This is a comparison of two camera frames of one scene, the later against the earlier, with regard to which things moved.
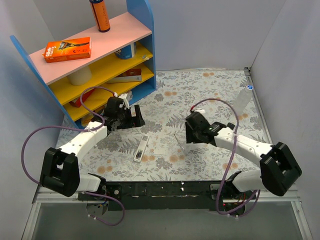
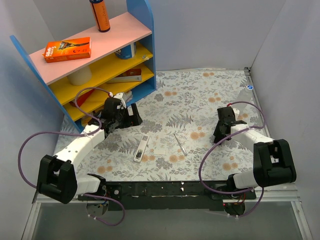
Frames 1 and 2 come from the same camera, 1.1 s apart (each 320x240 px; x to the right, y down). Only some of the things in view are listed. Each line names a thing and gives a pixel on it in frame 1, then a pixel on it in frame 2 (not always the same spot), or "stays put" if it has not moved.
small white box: [129, 96] stays put
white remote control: [140, 150] stays put
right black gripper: [191, 133] → [222, 127]
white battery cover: [160, 151] stays put
